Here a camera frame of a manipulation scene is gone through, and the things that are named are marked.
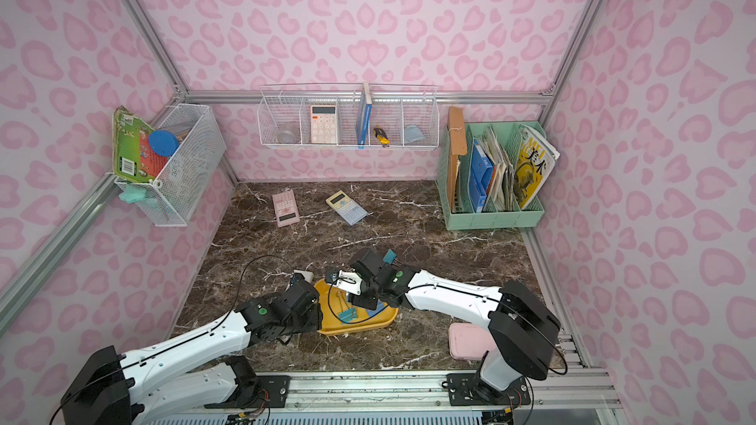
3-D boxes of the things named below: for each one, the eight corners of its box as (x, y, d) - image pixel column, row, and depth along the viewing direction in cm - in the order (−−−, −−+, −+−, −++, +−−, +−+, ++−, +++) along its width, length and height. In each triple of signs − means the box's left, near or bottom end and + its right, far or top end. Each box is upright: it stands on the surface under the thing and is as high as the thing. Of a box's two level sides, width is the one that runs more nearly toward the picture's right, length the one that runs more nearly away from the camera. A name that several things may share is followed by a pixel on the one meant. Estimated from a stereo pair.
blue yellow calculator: (352, 227, 108) (352, 223, 107) (326, 202, 116) (325, 199, 114) (369, 215, 112) (369, 211, 110) (343, 192, 119) (343, 188, 118)
